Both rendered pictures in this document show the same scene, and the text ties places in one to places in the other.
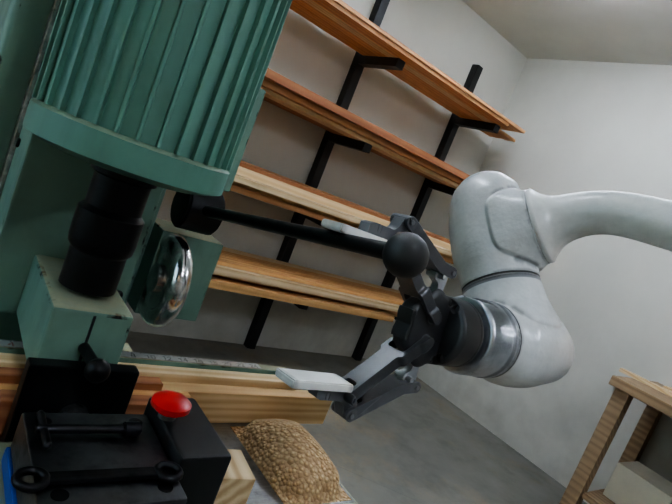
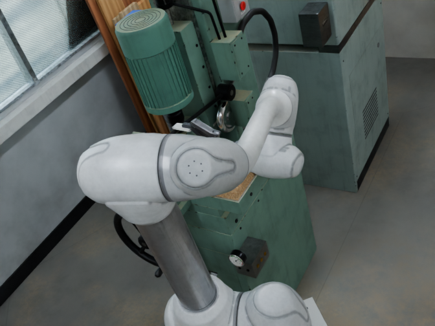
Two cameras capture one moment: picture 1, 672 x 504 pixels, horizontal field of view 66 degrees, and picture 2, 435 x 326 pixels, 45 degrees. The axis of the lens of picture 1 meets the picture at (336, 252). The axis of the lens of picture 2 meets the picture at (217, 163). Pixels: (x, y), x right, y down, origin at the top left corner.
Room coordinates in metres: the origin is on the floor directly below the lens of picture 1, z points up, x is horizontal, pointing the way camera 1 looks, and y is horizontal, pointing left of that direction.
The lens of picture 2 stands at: (0.31, -1.40, 2.06)
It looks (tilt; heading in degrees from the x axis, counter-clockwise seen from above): 37 degrees down; 81
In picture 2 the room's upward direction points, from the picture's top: 18 degrees counter-clockwise
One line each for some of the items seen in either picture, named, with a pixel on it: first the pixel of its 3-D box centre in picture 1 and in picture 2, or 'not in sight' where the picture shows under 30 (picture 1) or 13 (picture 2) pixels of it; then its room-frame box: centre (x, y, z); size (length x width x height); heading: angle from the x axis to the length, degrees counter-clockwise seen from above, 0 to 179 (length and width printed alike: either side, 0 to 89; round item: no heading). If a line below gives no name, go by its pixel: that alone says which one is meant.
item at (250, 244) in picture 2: not in sight; (252, 257); (0.53, -0.08, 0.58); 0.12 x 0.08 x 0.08; 40
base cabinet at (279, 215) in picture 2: not in sight; (237, 233); (0.57, 0.29, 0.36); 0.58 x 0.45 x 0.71; 40
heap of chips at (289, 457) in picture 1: (294, 447); (234, 180); (0.57, -0.04, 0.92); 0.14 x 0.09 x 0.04; 40
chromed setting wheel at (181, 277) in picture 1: (164, 279); (227, 116); (0.66, 0.19, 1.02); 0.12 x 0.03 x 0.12; 40
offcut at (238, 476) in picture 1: (224, 480); not in sight; (0.46, 0.02, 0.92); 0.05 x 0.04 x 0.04; 32
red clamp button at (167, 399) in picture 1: (171, 403); not in sight; (0.37, 0.07, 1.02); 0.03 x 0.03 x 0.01
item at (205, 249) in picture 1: (174, 269); (241, 108); (0.72, 0.20, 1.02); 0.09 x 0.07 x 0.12; 130
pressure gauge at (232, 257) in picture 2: not in sight; (238, 259); (0.48, -0.13, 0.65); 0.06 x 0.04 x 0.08; 130
